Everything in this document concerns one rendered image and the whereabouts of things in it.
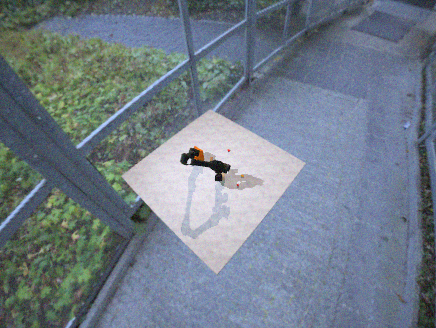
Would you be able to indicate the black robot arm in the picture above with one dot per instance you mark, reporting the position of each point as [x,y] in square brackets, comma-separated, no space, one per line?
[213,165]

